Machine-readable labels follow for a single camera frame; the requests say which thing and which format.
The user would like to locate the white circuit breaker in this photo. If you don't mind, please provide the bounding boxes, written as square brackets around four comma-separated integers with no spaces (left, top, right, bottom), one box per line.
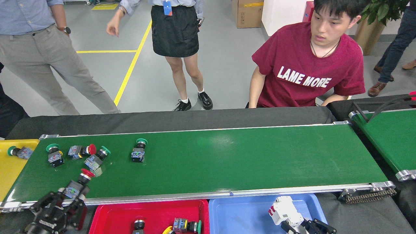
[268,195,305,228]

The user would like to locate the blue plastic tray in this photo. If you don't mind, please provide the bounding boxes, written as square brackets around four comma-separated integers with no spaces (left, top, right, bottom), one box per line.
[208,193,329,234]

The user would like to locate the yellow plastic tray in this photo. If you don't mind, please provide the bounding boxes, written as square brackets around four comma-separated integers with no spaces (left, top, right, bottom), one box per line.
[0,139,40,202]

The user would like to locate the standing person's right hand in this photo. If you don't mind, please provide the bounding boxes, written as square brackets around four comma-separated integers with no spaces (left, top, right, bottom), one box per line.
[106,19,120,37]

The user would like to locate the gold plant pot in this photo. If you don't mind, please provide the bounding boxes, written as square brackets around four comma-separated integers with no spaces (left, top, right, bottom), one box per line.
[354,16,385,56]

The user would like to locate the green cap push button switch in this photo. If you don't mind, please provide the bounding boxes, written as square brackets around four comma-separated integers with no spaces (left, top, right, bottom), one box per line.
[7,146,34,160]
[131,138,148,163]
[172,217,202,234]
[45,143,65,168]
[84,146,111,173]

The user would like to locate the green potted plant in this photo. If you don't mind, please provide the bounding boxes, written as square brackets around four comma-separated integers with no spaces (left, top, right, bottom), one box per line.
[357,0,410,26]

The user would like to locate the black drive chain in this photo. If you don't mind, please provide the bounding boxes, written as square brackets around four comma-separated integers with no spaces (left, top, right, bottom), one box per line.
[338,188,397,204]

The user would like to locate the seated person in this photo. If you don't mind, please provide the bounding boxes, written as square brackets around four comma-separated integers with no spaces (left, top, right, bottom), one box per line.
[245,0,371,108]

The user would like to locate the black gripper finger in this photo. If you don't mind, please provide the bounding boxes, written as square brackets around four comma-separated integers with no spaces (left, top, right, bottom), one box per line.
[30,190,66,217]
[308,218,337,234]
[68,194,89,230]
[280,219,308,234]

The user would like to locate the black bracket frame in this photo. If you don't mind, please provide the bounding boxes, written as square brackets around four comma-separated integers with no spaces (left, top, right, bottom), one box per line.
[353,95,416,123]

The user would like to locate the red fire extinguisher cabinet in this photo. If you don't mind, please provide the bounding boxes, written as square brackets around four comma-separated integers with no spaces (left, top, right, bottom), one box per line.
[302,1,315,22]

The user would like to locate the brown cardboard box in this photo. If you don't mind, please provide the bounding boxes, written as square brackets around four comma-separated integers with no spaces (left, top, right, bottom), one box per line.
[232,0,264,29]

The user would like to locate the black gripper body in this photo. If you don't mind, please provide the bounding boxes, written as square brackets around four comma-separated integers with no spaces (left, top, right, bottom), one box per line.
[20,207,74,234]

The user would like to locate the green belt conveyor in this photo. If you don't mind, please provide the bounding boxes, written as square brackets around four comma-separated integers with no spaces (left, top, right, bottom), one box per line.
[0,120,397,213]
[348,108,416,182]

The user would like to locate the red plastic tray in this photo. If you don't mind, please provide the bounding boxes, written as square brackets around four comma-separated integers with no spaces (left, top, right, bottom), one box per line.
[88,199,210,234]

